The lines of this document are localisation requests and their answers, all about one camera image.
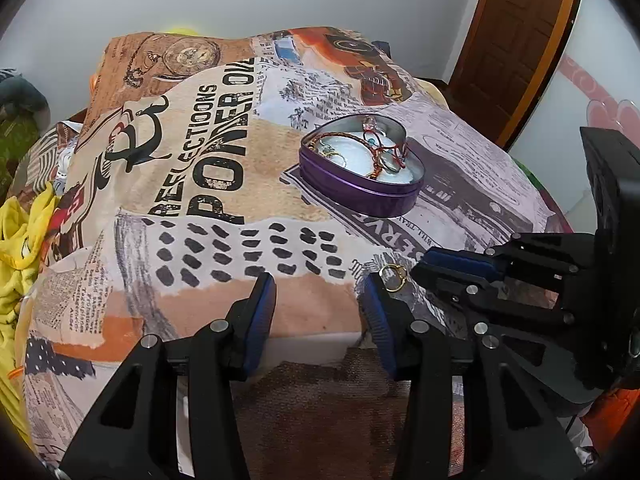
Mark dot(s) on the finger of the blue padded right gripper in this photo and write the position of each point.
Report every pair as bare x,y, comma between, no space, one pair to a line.
463,262

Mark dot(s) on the white wardrobe sliding door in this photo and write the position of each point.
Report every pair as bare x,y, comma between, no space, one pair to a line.
596,84

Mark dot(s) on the printed collage bed blanket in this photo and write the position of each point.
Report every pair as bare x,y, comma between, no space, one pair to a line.
184,183

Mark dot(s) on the green patterned cloth pile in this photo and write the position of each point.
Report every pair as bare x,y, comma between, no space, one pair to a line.
24,113

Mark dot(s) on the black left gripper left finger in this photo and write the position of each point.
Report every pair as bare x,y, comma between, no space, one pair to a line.
130,431

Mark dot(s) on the purple heart-shaped tin box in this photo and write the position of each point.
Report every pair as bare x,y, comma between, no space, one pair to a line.
363,162

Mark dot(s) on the brown wooden door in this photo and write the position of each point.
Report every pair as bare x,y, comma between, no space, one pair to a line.
507,58

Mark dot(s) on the yellow headboard tube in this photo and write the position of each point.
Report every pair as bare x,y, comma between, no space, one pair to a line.
182,31

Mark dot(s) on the yellow cloth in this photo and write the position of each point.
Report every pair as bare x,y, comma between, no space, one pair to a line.
22,235

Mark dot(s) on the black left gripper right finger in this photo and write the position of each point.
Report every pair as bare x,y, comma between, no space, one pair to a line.
509,431

